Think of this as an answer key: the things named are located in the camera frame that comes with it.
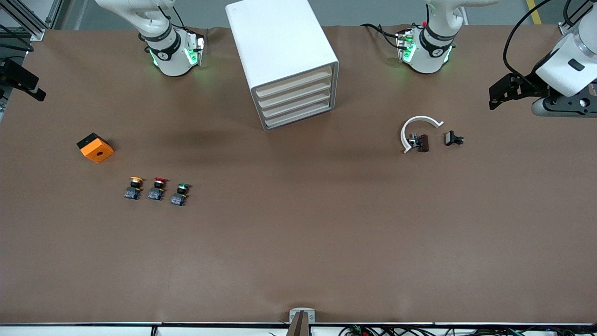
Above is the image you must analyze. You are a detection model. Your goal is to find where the yellow push button switch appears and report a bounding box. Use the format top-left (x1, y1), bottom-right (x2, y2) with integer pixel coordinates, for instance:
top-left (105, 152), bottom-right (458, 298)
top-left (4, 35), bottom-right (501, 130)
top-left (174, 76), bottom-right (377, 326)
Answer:
top-left (124, 176), bottom-right (144, 200)

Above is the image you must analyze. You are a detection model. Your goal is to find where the cream plastic drawer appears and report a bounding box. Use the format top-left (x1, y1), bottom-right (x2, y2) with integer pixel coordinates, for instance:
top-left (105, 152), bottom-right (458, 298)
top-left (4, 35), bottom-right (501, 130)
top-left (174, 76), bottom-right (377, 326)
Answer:
top-left (260, 87), bottom-right (334, 119)
top-left (257, 77), bottom-right (333, 109)
top-left (254, 65), bottom-right (333, 98)
top-left (264, 97), bottom-right (335, 129)

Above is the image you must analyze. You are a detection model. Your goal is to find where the white drawer cabinet housing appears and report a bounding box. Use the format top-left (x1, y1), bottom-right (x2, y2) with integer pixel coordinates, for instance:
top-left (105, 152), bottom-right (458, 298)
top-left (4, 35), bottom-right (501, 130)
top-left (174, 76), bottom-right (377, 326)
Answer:
top-left (226, 0), bottom-right (340, 131)

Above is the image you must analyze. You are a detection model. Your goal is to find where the white curved plastic tube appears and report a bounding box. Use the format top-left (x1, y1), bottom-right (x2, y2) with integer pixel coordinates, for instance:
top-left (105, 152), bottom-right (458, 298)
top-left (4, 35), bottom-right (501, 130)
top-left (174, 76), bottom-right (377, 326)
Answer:
top-left (401, 115), bottom-right (444, 154)

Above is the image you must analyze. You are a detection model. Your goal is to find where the dark brown connector block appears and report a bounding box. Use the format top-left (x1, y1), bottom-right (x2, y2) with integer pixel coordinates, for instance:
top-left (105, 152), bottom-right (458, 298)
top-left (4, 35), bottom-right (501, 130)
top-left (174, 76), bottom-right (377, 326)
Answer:
top-left (409, 133), bottom-right (430, 153)

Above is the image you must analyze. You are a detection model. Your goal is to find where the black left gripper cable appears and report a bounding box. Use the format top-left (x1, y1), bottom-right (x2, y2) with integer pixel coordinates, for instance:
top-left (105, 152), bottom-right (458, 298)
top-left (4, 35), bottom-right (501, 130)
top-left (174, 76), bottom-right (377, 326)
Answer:
top-left (503, 0), bottom-right (579, 77)

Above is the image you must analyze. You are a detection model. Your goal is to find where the orange button enclosure box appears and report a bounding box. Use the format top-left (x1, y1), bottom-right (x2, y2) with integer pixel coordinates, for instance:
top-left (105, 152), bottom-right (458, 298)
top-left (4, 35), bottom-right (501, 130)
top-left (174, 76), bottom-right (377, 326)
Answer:
top-left (76, 133), bottom-right (115, 164)

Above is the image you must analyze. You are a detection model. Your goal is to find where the black arm base cable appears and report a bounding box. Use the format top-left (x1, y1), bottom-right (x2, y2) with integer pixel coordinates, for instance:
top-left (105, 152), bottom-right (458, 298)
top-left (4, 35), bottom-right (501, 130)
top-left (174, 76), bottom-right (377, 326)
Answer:
top-left (360, 23), bottom-right (406, 49)

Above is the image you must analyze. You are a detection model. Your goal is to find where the red push button switch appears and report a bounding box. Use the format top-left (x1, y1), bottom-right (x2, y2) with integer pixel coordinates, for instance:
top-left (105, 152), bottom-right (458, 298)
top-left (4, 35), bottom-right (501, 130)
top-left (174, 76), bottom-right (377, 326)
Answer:
top-left (148, 177), bottom-right (167, 201)

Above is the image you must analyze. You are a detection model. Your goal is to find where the green push button switch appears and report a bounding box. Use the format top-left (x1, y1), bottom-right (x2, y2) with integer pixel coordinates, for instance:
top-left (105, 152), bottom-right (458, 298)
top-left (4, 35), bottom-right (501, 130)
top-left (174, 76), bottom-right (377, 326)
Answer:
top-left (170, 183), bottom-right (190, 207)

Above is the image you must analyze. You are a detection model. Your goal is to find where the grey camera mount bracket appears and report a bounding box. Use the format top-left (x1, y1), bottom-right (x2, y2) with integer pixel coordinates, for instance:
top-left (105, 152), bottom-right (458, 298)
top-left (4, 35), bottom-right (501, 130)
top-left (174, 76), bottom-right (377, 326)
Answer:
top-left (285, 307), bottom-right (316, 336)

